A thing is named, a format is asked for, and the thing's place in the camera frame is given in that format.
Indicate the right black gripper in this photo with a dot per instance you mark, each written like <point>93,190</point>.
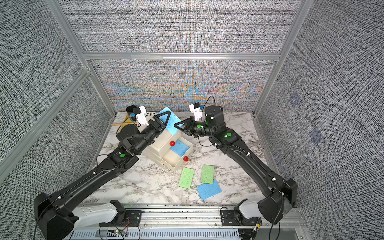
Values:
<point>192,127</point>

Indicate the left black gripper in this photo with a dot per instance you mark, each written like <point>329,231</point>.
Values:
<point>156,126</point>

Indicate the blue sponge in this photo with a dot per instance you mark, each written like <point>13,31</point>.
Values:
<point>180,148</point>
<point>171,122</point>
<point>209,190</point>

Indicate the white three-drawer cabinet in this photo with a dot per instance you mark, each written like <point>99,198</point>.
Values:
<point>161,145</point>

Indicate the blue sponge front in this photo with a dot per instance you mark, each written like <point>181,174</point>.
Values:
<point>209,190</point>

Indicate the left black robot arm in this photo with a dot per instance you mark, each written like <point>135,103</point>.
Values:
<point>54,212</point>

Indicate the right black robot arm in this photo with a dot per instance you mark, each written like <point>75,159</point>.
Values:
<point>280,194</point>

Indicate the white bowl black pattern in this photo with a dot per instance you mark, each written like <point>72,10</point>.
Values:
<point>149,115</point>

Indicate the yellow tray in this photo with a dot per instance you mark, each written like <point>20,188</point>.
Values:
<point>128,120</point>

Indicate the black mug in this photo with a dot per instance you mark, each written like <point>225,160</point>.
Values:
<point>130,110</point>

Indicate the green sponge right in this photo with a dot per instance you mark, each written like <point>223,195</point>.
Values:
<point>207,176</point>

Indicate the green sponge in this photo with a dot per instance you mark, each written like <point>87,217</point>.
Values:
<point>186,178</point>
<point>207,176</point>

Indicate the green sponge left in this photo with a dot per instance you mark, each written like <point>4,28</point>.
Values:
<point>186,178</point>

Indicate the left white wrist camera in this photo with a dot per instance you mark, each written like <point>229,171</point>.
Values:
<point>140,115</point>

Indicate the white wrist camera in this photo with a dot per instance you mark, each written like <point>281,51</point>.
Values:
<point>140,115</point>
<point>196,110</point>

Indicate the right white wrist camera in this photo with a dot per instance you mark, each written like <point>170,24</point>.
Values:
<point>196,110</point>

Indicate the aluminium front rail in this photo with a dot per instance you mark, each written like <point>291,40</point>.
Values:
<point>158,216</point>

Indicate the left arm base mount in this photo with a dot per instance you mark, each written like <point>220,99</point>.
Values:
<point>123,217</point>

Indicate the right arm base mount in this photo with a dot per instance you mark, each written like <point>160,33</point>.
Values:
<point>235,217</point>

